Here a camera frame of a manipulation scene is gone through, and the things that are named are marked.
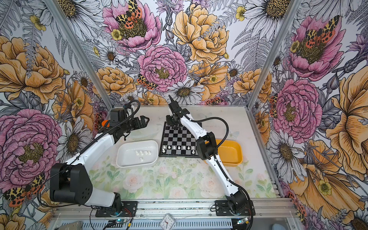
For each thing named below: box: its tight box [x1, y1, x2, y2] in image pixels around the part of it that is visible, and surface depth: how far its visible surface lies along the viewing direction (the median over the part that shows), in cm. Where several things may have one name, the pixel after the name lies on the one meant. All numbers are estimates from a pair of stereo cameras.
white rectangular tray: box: [115, 139, 159, 168], surface depth 93 cm
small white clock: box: [159, 213, 176, 230], surface depth 70 cm
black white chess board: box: [159, 121, 202, 159], surface depth 99 cm
